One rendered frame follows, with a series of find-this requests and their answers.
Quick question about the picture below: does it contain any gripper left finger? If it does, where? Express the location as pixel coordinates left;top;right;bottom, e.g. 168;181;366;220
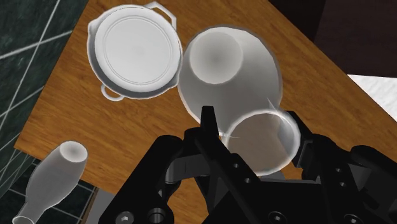
106;106;261;224

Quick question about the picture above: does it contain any white pot with lid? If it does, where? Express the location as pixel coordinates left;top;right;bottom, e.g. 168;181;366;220
87;1;183;102

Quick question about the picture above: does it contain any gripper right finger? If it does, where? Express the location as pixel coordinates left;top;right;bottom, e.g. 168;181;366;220
286;110;397;224

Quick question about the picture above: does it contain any large white bowl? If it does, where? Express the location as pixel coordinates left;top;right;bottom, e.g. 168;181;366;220
177;25;284;135

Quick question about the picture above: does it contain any clear drinking glass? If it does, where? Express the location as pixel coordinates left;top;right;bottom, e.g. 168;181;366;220
220;109;302;177

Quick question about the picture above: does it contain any white bottle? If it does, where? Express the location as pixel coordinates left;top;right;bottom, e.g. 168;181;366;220
11;141;88;224

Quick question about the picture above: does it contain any wooden table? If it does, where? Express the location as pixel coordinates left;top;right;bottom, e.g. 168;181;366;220
13;0;397;224

